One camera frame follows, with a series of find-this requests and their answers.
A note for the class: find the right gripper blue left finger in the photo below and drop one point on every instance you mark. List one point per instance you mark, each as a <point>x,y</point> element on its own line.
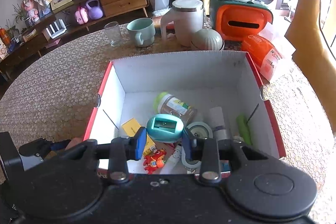
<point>123,149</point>

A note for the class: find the white green bunny tube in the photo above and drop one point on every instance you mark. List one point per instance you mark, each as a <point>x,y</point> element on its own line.
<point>174,158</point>

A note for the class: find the green ceramic mug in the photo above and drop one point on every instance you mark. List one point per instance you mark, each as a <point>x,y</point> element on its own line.
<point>141,32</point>

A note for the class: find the wooden media sideboard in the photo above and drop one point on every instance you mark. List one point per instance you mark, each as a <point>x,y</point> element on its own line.
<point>36,38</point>

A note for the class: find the clear bottle silver cap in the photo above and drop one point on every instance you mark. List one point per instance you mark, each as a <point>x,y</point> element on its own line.
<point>218,125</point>

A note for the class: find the green lid toothpick jar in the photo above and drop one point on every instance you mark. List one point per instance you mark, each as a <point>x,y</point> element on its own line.
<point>166,103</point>

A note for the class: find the red white cardboard box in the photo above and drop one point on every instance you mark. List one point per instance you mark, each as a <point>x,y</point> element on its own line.
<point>214,87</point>

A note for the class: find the orange tissue packet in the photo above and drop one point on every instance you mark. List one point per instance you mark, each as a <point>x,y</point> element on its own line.
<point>264,55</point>

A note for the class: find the yellow giraffe statue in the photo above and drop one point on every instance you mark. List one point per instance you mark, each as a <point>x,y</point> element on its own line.
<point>312,55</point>

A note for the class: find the clear drinking glass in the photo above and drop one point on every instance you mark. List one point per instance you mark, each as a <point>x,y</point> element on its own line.
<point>112,31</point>

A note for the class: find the red orange toy figure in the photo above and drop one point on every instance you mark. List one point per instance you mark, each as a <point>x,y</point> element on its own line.
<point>154,161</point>

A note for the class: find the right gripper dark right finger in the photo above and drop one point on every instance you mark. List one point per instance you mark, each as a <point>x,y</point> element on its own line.
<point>205,151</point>

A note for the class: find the yellow box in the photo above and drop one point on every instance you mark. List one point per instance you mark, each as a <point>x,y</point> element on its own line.
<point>141,141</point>

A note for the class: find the purple kettlebell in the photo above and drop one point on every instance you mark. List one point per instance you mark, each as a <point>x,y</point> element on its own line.
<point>94,9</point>

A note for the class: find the white wifi router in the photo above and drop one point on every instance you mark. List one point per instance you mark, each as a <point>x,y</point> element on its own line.
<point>56,28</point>

